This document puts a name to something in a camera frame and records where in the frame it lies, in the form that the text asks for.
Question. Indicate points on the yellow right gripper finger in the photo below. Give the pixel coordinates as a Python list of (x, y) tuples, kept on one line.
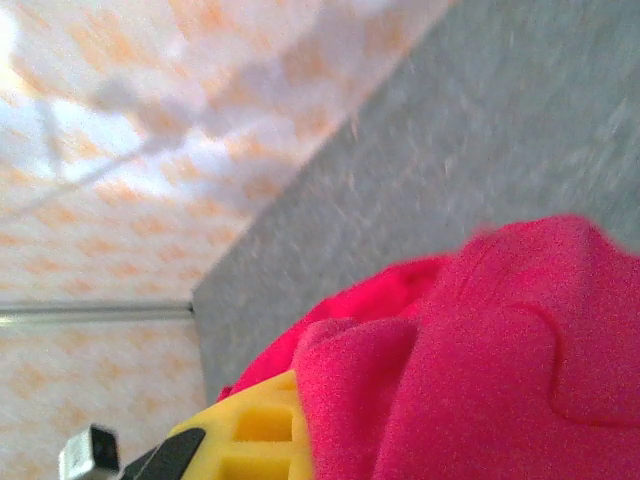
[(260, 440)]

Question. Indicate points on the red t-shirt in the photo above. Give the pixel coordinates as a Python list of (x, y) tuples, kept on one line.
[(475, 350)]

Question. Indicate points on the aluminium frame post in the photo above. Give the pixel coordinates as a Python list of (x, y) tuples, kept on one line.
[(90, 311)]

